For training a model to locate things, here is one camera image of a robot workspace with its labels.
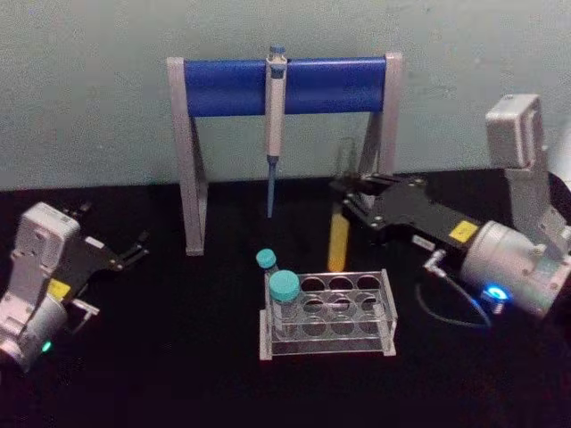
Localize clear tube with yellow liquid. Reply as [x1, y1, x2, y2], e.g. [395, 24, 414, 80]
[327, 137, 359, 273]

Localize small tube with teal cap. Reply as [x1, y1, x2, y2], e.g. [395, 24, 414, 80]
[255, 248, 280, 276]

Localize clear plastic tube rack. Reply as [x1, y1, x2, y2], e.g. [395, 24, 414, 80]
[259, 268, 398, 361]

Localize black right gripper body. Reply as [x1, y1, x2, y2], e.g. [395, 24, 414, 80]
[371, 179, 481, 269]

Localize left gripper's cable silver plug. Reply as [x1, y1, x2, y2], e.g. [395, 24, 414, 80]
[66, 299, 101, 333]

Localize grey stand with blue bar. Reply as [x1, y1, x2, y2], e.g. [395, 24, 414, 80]
[166, 52, 404, 257]

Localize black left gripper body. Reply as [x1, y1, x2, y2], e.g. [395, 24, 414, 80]
[47, 235, 125, 305]

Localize large tube with teal cap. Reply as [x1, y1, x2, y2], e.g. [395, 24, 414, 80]
[267, 269, 302, 341]

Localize white pipette with blue tip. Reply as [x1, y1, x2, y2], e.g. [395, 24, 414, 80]
[264, 43, 289, 219]

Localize right gripper's thin dark cable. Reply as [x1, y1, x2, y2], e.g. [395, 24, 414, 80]
[416, 249, 492, 332]

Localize black table cloth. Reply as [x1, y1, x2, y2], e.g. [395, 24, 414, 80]
[0, 171, 571, 428]

